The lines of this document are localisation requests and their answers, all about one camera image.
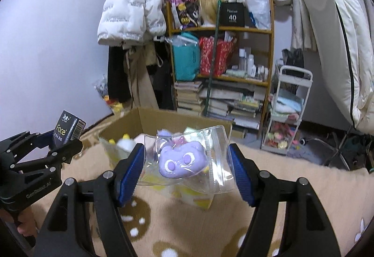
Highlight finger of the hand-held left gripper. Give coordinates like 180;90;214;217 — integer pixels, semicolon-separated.
0;130;59;159
12;138;83;174

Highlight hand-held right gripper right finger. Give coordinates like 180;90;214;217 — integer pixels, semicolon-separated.
229;143;342;257

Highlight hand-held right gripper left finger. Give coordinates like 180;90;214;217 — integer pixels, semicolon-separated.
34;143;146;257

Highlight black tissue pack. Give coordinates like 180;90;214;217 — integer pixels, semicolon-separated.
53;110;87;145

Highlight purple toy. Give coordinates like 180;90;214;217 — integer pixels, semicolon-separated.
137;125;237;195

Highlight printed cardboard box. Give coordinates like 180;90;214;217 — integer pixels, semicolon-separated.
99;107;234;211

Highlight person's left hand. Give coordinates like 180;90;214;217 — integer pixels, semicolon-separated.
16;207;39;238

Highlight beige printed blanket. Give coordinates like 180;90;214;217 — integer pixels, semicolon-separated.
29;117;374;257

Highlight pile of pink plush toys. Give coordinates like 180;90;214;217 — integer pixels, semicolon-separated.
267;123;297;150

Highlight plastic bag of small toys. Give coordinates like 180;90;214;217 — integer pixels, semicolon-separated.
94;76;133;113

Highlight stacks of books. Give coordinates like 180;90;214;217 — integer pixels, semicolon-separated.
174;80;268;129

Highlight blue white folded cloth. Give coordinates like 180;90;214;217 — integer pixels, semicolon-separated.
272;95;304;115

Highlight black hanging clothing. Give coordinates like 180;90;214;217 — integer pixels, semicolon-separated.
108;40;176;110

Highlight beige hanging coat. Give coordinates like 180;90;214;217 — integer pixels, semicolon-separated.
123;43;160;110

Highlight metal chair base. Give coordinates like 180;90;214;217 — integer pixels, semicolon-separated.
301;125;374;173

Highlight white rolling cart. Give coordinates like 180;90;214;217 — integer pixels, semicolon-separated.
261;65;313;156

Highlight group of cosmetic bottles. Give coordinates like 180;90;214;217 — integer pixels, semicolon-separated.
232;48;271;83

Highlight red gift bag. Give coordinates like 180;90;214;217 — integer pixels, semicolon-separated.
199;36;235;77

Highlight teal bag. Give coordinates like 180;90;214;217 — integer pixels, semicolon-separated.
172;33;202;81

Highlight clear zip bag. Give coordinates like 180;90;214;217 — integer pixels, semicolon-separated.
165;35;201;48

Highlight wooden shelf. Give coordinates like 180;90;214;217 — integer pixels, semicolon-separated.
165;0;276;141

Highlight white puffer jacket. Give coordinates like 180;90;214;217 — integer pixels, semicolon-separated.
97;0;167;47

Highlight black gift box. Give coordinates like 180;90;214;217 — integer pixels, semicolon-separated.
219;2;246;27

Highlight blonde wig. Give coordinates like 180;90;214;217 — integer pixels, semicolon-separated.
199;0;220;27

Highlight white bedding bundle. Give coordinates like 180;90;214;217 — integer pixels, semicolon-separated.
300;0;374;135

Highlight clear plastic bag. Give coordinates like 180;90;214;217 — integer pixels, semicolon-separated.
242;0;272;30

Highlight black pink printed bag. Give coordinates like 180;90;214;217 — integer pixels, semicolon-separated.
169;0;205;28

